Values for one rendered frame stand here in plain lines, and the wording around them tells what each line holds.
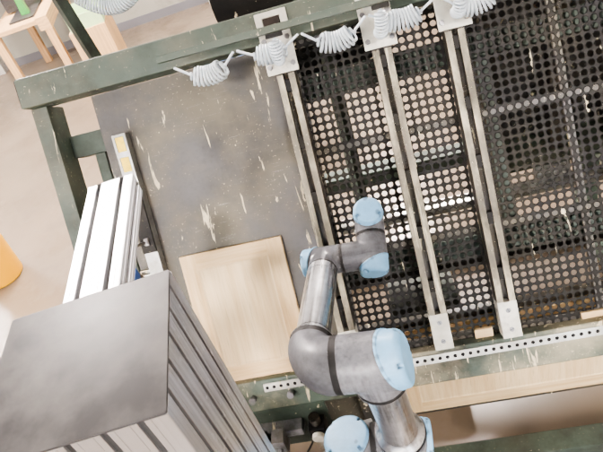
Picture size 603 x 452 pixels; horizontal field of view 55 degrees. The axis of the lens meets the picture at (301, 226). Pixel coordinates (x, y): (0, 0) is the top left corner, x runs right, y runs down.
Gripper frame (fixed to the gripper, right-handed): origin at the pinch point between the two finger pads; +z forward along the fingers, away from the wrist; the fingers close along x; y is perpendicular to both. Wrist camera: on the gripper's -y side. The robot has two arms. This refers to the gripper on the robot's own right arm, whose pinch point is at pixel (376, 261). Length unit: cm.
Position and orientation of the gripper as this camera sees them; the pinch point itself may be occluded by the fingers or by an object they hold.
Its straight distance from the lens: 178.9
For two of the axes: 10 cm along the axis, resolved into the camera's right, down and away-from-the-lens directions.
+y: -2.6, -8.7, 4.1
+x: -9.5, 3.1, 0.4
